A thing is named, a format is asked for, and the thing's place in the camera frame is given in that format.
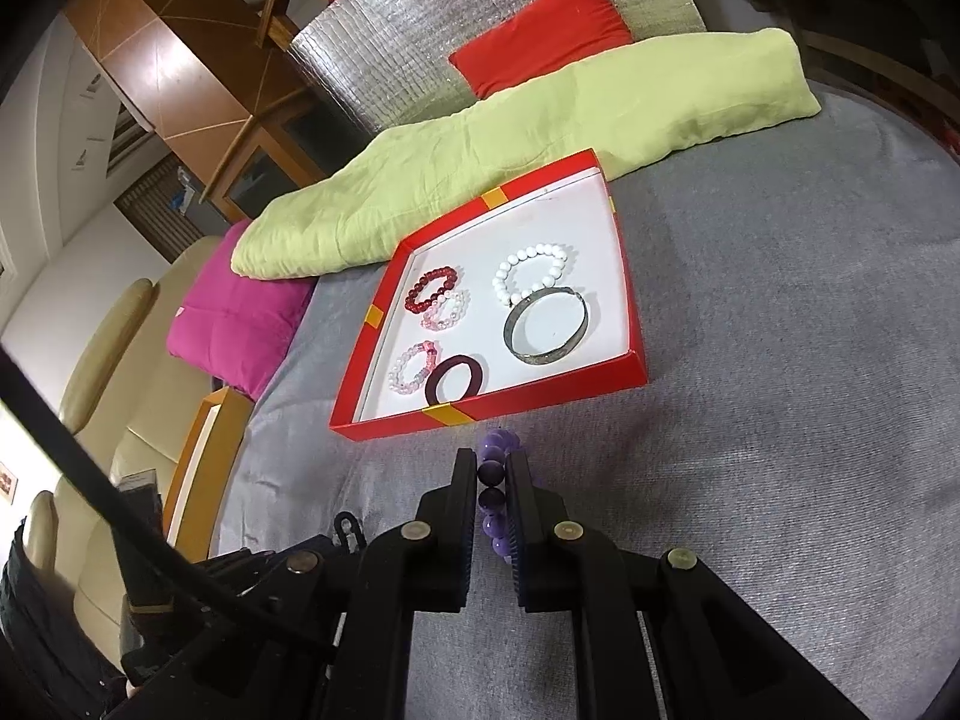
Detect small red cushion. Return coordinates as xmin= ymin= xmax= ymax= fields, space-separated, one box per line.
xmin=448 ymin=0 xmax=633 ymax=99

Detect pink white bead bracelet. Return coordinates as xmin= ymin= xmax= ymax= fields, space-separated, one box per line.
xmin=385 ymin=338 xmax=441 ymax=397

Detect purple bead bracelet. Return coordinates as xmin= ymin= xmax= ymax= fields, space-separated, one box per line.
xmin=475 ymin=429 xmax=527 ymax=564

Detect pale pink bead bracelet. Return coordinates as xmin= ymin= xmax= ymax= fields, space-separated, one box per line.
xmin=419 ymin=287 xmax=474 ymax=332

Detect maroon hair tie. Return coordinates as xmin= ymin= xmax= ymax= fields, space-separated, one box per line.
xmin=423 ymin=352 xmax=487 ymax=408

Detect beige leather sofa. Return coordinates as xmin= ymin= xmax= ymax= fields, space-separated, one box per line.
xmin=23 ymin=236 xmax=220 ymax=667

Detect black hair tie with charm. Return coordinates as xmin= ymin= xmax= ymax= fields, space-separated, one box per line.
xmin=332 ymin=510 xmax=370 ymax=553

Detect magenta pillow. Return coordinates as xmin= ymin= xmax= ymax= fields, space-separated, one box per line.
xmin=166 ymin=221 xmax=316 ymax=400

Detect wooden cabinet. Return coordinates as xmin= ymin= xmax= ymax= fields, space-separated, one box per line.
xmin=65 ymin=0 xmax=324 ymax=221

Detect red bead bracelet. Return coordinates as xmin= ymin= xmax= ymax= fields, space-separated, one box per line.
xmin=403 ymin=263 xmax=461 ymax=316

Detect red shallow jewelry box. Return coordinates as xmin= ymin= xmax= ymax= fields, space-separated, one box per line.
xmin=331 ymin=149 xmax=649 ymax=440

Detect silver foil insulation panel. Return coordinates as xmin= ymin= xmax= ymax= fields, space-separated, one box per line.
xmin=288 ymin=0 xmax=704 ymax=135

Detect light green folded blanket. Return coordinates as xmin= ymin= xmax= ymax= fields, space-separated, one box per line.
xmin=231 ymin=28 xmax=820 ymax=280

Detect silver metal bangle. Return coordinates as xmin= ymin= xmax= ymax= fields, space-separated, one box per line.
xmin=503 ymin=286 xmax=590 ymax=366

